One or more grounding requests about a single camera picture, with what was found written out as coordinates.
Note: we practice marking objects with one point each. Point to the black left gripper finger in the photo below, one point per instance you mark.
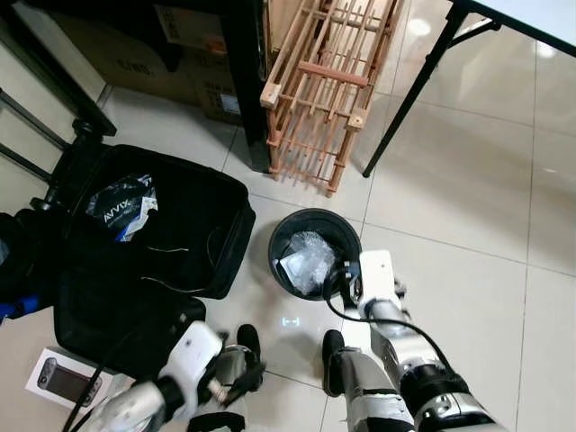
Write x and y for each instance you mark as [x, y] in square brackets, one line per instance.
[250, 373]

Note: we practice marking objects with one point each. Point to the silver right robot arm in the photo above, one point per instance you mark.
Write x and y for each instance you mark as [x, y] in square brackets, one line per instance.
[387, 315]

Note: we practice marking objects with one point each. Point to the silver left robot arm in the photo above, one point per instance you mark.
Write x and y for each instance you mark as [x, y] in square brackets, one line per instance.
[126, 409]

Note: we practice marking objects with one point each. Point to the clear plastic wrapper trash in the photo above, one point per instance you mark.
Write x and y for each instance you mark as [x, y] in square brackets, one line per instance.
[306, 261]

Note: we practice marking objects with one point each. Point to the black round rubbish bin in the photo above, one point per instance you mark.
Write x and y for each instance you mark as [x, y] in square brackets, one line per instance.
[281, 252]

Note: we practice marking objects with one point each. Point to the robot right leg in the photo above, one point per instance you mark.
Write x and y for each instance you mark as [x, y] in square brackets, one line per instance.
[360, 387]

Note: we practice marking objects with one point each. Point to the open black suitcase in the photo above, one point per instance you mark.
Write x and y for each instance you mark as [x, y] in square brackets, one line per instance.
[189, 225]

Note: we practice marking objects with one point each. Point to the white handheld console box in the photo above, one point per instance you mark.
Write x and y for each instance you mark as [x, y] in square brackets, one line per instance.
[63, 378]

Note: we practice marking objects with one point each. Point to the black printed plastic package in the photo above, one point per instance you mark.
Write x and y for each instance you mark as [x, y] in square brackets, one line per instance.
[121, 202]

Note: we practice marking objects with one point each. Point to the wooden slatted rack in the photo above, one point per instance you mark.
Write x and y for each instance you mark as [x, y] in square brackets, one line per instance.
[315, 72]

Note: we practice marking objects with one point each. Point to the black desk leg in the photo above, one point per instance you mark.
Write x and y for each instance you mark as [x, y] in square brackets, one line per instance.
[245, 90]

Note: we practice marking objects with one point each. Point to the black bag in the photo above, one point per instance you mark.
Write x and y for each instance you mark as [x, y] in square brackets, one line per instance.
[27, 261]

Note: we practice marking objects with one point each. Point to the black stand base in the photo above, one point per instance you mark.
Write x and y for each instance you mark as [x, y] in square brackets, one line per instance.
[76, 166]

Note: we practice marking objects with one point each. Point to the large brown cardboard box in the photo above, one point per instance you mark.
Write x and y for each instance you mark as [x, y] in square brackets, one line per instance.
[135, 63]

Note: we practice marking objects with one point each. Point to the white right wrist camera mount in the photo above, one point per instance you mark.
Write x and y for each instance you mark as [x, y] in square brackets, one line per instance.
[378, 274]

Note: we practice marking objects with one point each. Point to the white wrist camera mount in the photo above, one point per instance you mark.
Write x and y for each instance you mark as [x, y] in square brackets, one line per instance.
[191, 355]
[378, 274]

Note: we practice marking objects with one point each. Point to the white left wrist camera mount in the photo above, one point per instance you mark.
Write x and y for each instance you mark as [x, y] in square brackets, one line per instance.
[191, 355]

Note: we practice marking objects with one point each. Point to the black metal frame bar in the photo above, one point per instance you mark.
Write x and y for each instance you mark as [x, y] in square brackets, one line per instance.
[54, 76]

